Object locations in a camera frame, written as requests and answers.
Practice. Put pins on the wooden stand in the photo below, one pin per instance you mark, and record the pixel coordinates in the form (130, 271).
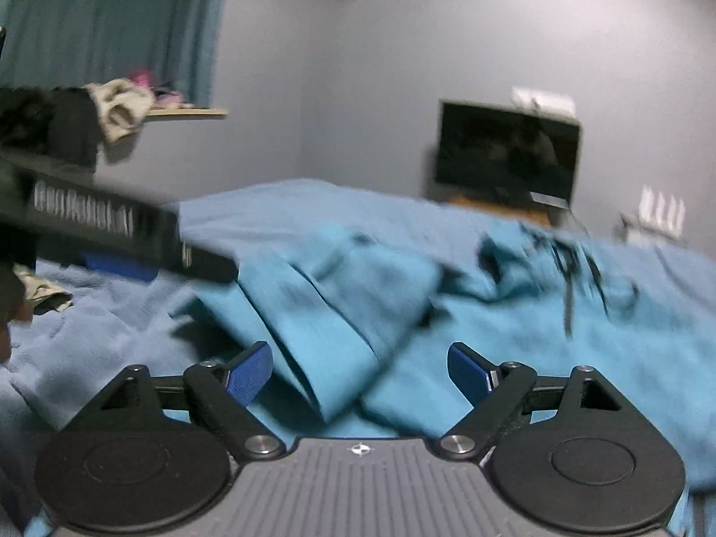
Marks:
(475, 201)

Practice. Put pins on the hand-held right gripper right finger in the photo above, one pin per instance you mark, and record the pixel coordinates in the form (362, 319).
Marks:
(469, 372)

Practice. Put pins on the teal garment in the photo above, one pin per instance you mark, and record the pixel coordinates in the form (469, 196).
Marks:
(347, 335)

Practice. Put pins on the pink cloth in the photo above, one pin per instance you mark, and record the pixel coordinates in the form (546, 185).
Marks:
(151, 86)

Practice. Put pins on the dark cloth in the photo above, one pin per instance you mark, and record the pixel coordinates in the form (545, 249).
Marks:
(61, 123)

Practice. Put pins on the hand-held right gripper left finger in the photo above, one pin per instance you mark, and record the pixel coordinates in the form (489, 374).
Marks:
(251, 373)

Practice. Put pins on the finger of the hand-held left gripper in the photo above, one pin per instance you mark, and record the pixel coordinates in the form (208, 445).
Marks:
(120, 267)
(210, 265)

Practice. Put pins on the blue blanket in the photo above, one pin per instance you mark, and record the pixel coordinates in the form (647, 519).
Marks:
(251, 207)

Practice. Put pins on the beige hanging cloth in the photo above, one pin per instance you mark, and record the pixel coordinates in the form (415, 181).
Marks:
(120, 106)

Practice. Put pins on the teal curtain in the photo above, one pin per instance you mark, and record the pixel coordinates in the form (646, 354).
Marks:
(112, 17)

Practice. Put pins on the wooden wall shelf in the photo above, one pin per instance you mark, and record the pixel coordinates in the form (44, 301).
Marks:
(190, 113)

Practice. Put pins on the black monitor screen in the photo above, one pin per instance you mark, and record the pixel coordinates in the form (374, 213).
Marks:
(503, 151)

